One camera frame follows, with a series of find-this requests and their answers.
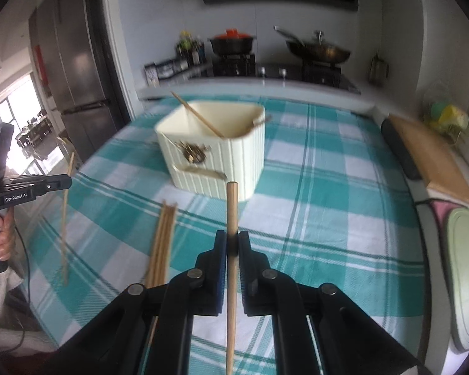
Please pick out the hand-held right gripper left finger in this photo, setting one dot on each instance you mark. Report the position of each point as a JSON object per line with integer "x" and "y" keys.
{"x": 219, "y": 269}

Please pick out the black door frame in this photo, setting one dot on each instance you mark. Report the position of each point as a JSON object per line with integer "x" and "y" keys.
{"x": 109, "y": 47}

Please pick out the black clay pot red lid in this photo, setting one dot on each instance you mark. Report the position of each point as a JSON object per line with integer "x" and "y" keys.
{"x": 231, "y": 45}

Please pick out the dark glass pitcher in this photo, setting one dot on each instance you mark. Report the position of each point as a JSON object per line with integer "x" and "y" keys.
{"x": 378, "y": 70}

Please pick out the red hanging cloth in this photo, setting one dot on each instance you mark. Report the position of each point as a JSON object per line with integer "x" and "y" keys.
{"x": 39, "y": 64}

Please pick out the cream ribbed utensil holder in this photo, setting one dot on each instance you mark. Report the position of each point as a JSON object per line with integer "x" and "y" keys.
{"x": 219, "y": 164}

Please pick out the person's grey clothing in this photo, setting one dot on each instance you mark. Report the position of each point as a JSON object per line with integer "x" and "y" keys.
{"x": 11, "y": 308}

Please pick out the teal checked tablecloth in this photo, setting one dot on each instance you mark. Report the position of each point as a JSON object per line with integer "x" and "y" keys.
{"x": 328, "y": 222}

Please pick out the white spice jar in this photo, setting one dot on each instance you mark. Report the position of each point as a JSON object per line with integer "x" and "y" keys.
{"x": 150, "y": 74}

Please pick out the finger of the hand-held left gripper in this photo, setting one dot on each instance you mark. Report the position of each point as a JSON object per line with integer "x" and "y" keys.
{"x": 54, "y": 185}

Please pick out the wok with glass lid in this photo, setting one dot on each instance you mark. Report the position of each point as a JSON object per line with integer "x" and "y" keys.
{"x": 320, "y": 51}

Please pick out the dining furniture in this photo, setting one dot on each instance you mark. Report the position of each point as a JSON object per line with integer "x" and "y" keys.
{"x": 33, "y": 131}

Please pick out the wooden cutting board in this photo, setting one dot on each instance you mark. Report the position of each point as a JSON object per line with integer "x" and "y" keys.
{"x": 437, "y": 160}

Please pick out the person's left hand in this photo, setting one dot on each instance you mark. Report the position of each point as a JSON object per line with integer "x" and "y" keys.
{"x": 7, "y": 234}

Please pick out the metal spoon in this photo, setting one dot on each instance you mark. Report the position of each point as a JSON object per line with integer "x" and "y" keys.
{"x": 262, "y": 119}

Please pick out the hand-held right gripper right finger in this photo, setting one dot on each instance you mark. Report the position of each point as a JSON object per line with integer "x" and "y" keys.
{"x": 245, "y": 269}

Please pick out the grey steel refrigerator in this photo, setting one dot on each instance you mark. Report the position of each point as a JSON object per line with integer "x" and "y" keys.
{"x": 74, "y": 66}

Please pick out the black gas stove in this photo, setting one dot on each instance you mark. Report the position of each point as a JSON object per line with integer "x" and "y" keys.
{"x": 273, "y": 72}

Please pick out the bundle of wooden chopsticks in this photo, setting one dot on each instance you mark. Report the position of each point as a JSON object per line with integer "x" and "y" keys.
{"x": 155, "y": 242}

